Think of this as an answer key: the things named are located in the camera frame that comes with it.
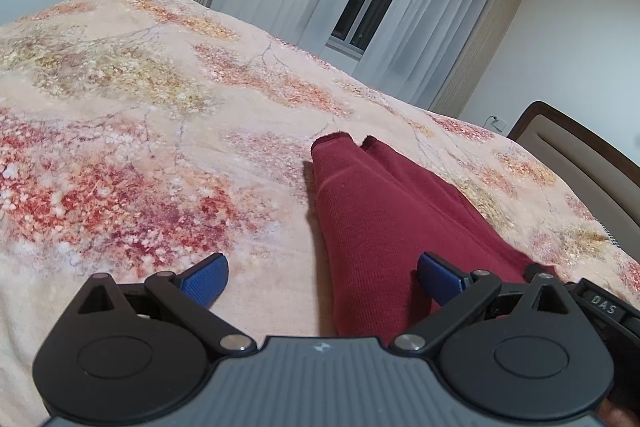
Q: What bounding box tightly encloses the dark red shirt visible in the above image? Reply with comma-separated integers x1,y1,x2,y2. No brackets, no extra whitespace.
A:
310,132,534,343

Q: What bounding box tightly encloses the brown padded headboard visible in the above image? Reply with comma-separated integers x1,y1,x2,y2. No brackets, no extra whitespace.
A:
508,101,640,259

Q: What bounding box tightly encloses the floral beige bed blanket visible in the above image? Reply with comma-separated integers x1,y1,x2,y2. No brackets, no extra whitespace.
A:
1,0,639,426

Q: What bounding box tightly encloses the beige drape curtain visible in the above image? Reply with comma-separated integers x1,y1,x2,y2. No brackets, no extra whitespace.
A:
428,0,523,117

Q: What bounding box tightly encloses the wall power outlet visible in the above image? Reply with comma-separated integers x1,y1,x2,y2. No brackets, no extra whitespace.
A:
484,115,509,134

